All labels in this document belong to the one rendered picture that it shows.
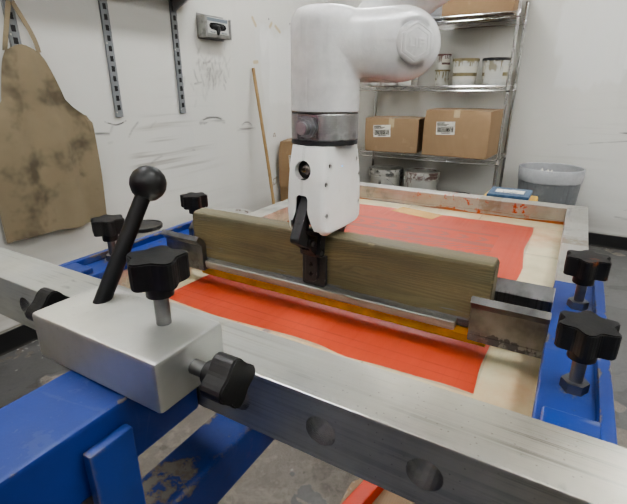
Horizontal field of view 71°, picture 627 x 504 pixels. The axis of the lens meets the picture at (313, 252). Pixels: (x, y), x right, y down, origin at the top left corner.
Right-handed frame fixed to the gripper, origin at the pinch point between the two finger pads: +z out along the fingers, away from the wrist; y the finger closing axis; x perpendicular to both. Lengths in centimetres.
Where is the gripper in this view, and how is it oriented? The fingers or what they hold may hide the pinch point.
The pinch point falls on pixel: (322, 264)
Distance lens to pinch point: 55.5
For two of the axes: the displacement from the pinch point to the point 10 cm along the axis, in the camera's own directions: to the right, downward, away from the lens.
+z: -0.1, 9.4, 3.5
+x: -8.6, -1.8, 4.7
